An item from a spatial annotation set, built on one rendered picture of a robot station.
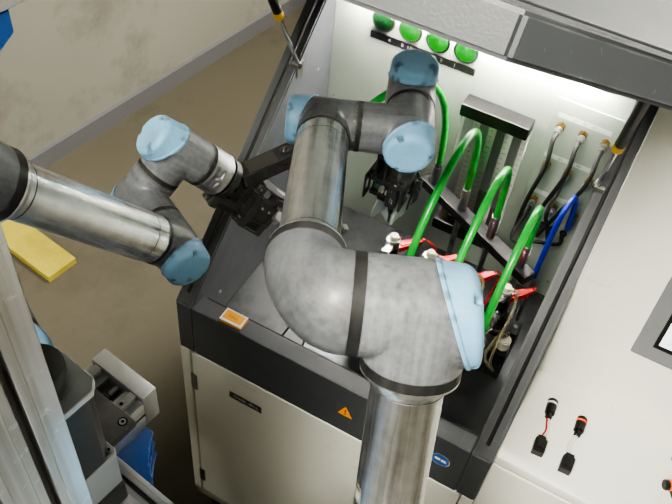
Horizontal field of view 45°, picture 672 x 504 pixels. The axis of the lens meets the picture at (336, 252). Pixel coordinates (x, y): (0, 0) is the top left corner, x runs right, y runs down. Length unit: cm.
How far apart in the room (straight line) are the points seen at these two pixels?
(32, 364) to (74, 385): 26
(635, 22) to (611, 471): 81
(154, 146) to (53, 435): 64
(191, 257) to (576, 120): 81
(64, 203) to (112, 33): 234
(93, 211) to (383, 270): 43
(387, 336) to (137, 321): 207
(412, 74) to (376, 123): 10
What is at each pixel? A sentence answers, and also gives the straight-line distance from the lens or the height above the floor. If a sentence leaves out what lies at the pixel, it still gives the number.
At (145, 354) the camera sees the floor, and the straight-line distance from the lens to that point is 279.
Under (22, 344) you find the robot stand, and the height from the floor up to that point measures 179.
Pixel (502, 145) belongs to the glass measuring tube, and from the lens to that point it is 173.
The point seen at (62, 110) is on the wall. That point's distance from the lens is 338.
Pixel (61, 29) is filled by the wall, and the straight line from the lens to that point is 321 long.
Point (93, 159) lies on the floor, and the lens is 344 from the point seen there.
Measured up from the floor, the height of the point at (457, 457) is 91.
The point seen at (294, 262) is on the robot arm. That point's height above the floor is 163.
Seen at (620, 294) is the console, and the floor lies 120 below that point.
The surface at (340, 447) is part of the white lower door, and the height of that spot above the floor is 72.
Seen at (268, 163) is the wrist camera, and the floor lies 135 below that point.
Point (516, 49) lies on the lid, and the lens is 66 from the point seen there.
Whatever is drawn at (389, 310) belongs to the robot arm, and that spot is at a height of 163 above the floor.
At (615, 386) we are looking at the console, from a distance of 164.
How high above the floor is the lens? 229
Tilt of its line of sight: 49 degrees down
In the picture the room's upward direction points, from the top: 7 degrees clockwise
